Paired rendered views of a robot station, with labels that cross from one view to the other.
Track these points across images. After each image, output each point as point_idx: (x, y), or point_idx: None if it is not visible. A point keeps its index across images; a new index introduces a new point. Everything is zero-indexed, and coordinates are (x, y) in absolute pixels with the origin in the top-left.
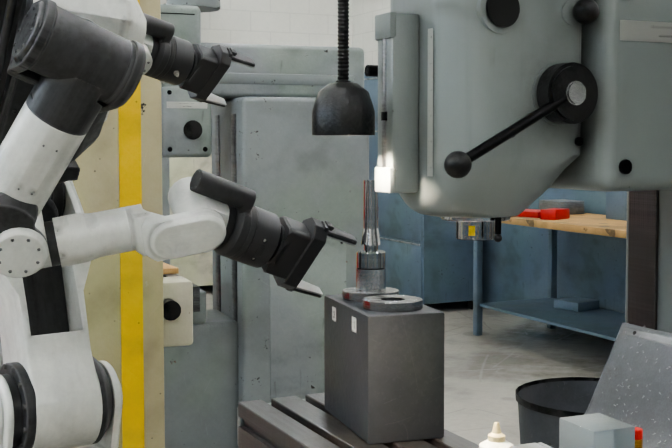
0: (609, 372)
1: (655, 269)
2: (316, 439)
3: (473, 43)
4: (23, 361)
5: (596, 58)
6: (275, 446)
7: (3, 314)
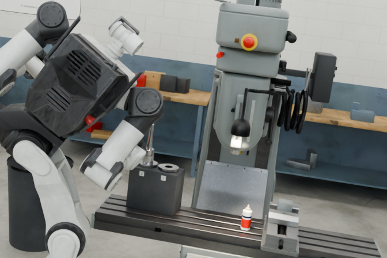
0: (205, 175)
1: (220, 144)
2: (156, 219)
3: (264, 105)
4: (72, 221)
5: (268, 102)
6: (127, 224)
7: (49, 203)
